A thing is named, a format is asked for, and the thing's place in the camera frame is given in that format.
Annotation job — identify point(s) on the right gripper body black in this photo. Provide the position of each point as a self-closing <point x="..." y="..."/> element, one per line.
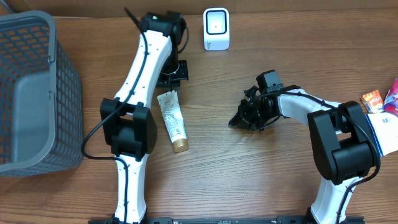
<point x="255" y="115"/>

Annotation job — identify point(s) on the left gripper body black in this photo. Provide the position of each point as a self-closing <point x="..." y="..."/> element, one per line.
<point x="175" y="71"/>

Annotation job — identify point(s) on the white tube gold cap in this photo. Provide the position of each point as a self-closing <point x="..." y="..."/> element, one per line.
<point x="173" y="119"/>

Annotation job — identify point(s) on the orange white sticker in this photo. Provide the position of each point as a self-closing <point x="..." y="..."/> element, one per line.
<point x="373" y="102"/>

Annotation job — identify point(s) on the orange cream snack bag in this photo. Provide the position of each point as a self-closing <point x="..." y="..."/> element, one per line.
<point x="384" y="127"/>

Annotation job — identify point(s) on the red purple tissue pack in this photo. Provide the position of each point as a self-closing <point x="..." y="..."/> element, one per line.
<point x="390" y="102"/>

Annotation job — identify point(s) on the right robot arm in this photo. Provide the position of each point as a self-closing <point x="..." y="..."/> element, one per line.
<point x="344" y="151"/>

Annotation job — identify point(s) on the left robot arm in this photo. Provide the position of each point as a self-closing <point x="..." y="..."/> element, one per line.
<point x="128" y="124"/>

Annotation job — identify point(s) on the white barcode scanner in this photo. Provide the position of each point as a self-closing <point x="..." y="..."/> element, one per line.
<point x="216" y="29"/>

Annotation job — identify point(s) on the dark grey plastic basket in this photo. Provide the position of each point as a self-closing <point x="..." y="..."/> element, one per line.
<point x="41" y="98"/>

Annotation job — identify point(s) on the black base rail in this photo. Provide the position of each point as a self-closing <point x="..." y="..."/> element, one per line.
<point x="248" y="221"/>

